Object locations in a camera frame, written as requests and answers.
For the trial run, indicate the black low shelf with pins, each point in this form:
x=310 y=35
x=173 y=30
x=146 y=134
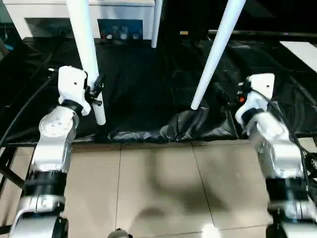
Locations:
x=247 y=32

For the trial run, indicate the black work mat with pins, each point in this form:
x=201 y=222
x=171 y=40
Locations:
x=148 y=86

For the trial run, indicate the white flat panel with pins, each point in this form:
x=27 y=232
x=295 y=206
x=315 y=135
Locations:
x=302 y=52

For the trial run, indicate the black metal folding stand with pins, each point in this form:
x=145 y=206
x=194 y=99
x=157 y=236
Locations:
x=10 y=171

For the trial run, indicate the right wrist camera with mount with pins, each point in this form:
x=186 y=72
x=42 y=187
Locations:
x=262 y=86

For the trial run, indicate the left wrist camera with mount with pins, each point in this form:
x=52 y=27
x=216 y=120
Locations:
x=71 y=86

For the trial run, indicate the small beige label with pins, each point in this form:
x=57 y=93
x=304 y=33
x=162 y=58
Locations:
x=183 y=32

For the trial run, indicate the white cabinet with glass doors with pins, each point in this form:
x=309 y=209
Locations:
x=49 y=10

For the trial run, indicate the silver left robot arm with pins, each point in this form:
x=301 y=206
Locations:
x=54 y=148

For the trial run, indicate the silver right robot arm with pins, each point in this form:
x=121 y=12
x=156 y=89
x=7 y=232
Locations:
x=280 y=153

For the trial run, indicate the dark brown round object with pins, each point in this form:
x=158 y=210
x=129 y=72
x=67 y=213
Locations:
x=119 y=234

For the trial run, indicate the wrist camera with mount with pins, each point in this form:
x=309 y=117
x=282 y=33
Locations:
x=71 y=86
x=262 y=86

